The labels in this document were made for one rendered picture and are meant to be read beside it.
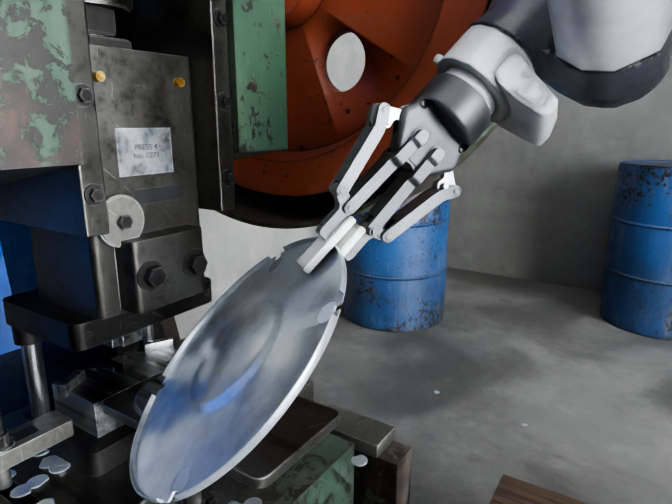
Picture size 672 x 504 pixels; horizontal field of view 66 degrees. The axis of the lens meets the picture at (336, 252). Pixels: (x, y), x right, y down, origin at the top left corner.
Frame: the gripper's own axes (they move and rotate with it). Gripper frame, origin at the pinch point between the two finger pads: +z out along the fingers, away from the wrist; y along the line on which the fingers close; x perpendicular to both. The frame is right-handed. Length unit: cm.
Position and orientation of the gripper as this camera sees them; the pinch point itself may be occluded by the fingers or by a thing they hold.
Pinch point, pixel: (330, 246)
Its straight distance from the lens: 51.3
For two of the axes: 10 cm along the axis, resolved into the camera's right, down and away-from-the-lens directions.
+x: 3.2, 2.3, -9.2
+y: -6.7, -6.3, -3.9
